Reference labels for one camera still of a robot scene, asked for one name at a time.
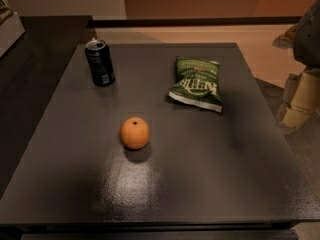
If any green chip bag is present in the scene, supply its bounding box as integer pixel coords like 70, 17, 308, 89
169, 57, 223, 113

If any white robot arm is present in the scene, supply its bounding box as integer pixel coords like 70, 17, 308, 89
273, 0, 320, 129

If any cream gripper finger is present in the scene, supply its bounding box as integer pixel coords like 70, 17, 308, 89
277, 67, 320, 129

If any white box at left edge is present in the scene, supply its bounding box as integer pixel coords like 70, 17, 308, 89
0, 12, 25, 57

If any orange fruit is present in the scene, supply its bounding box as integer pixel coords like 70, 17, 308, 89
120, 117, 150, 150

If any dark blue pepsi can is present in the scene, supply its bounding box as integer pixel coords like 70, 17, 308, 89
85, 38, 115, 87

